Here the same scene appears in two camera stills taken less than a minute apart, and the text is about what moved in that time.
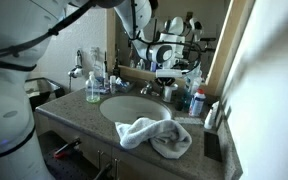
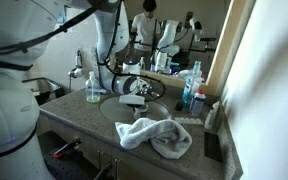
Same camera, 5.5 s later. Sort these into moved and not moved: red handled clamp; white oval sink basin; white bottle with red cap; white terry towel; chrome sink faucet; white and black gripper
Moved: white and black gripper; chrome sink faucet
Not moved: red handled clamp; white bottle with red cap; white oval sink basin; white terry towel
